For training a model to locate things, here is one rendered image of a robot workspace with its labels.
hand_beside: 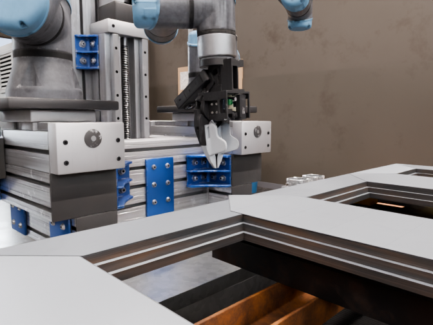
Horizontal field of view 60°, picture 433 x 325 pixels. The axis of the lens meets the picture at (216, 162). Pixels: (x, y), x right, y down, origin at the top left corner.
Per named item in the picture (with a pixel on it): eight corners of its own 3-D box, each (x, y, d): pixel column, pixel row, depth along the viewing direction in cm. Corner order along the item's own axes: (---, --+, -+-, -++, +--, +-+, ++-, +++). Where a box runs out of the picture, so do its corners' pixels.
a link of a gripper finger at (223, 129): (233, 169, 74) (232, 122, 72) (211, 167, 77) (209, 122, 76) (243, 167, 76) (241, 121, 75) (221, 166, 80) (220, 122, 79)
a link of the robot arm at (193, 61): (181, 72, 112) (180, 25, 110) (196, 77, 124) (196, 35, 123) (220, 70, 108) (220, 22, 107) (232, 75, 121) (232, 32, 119)
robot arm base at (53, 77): (-5, 100, 81) (-8, 53, 79) (64, 102, 92) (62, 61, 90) (21, 98, 70) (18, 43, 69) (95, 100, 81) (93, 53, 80)
